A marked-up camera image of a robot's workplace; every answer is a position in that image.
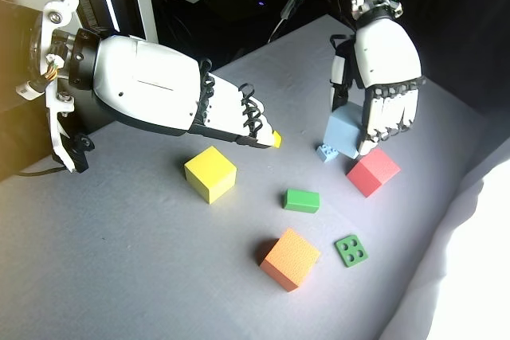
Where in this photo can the red foam cube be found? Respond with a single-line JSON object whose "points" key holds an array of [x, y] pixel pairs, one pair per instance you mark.
{"points": [[372, 174]]}

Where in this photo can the green lego brick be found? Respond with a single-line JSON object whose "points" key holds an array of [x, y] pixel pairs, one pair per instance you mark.
{"points": [[350, 258]]}

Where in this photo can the green rectangular block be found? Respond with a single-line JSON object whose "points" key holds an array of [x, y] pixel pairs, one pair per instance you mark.
{"points": [[300, 200]]}

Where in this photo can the yellow foam cube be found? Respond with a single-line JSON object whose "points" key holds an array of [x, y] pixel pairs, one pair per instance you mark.
{"points": [[209, 174]]}

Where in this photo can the small blue toy brick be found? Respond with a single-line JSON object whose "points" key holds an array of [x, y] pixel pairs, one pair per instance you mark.
{"points": [[326, 153]]}

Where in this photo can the grey table cloth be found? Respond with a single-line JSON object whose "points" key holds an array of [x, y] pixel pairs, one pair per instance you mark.
{"points": [[119, 256]]}

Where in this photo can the light blue foam cube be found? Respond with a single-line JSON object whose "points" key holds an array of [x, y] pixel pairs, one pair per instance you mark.
{"points": [[342, 133]]}

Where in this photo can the small yellow block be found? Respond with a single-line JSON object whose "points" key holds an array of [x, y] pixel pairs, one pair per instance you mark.
{"points": [[277, 139]]}

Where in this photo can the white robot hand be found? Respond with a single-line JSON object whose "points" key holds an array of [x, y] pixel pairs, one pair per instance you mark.
{"points": [[151, 81], [382, 53]]}

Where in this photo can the orange foam cube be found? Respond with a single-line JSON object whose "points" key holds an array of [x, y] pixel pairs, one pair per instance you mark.
{"points": [[291, 260]]}

